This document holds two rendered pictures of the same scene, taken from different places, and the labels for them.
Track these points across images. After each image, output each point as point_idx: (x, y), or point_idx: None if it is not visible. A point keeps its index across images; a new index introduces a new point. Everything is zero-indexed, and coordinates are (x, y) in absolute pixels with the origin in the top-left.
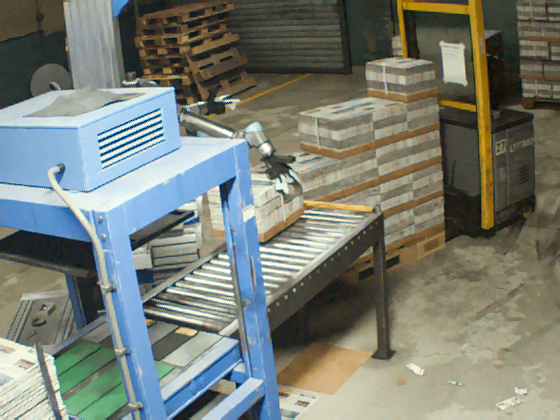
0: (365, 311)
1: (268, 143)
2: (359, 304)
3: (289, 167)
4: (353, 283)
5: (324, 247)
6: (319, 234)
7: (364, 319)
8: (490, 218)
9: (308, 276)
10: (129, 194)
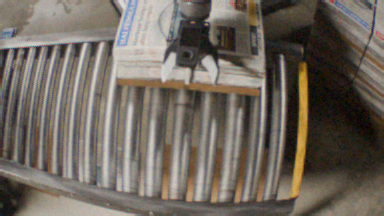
0: (341, 169)
1: (190, 5)
2: (352, 154)
3: (212, 53)
4: (377, 128)
5: (128, 186)
6: (179, 160)
7: (326, 178)
8: None
9: (54, 188)
10: None
